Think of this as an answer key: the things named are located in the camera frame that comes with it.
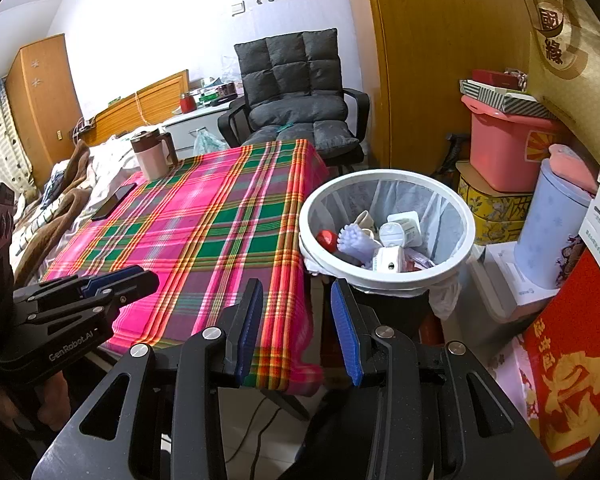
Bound dark grey cushioned chair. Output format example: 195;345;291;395
234;28;359;153

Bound person's left hand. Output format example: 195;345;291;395
0;374;73;433

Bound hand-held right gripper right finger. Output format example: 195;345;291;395
330;277;561;480

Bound light blue cylindrical container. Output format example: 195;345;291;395
514;159;593;290

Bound white quilt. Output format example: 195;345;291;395
10;135;146;271

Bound black table leg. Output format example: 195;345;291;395
257;387;311;422

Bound black cable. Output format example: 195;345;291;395
247;407;283;480

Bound silver drink carton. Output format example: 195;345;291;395
372;246;406;273

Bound clear plastic bag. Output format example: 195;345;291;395
220;55;241;86

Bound pink brown thermos jug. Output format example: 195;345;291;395
131;127;179;181

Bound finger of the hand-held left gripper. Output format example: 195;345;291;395
14;266;148;302
25;271;161;328

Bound pink plastic bucket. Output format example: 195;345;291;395
462;95;571;193

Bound translucent green plastic bag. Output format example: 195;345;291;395
192;130;228;158

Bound wooden headboard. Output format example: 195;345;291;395
80;70;191;136

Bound red gold printed box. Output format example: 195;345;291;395
522;247;600;466

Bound long white foam net sleeve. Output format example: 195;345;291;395
337;224;381;261

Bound striped gift box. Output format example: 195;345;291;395
459;78;563;121

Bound yellow patterned tin box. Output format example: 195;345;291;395
457;160;533;246

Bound gold paper bag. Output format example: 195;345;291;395
515;0;600;171

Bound black smartphone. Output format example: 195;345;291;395
91;184;137;222

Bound pink drink carton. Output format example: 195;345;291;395
405;252;436;271

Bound wooden cabinet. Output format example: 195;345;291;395
5;34;83;188

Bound white trash bin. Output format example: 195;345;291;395
298;170;476;321
305;177;468;321

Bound white nightstand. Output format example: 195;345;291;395
162;97;241;153

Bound brown blanket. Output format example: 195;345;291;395
10;140;96;281

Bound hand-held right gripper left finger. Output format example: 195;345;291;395
30;277;265;480

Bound pink green plaid tablecloth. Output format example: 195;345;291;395
42;139;331;396

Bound black office chair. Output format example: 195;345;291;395
217;87;371;176

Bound patterned curtain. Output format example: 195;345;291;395
0;80;33;196

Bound black umbrella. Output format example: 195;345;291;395
440;132;468;176

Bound white appliance box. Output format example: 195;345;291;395
467;245;561;323

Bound white plastic tub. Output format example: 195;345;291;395
387;210;423;248

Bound pink floral box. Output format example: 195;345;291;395
490;335;541;421

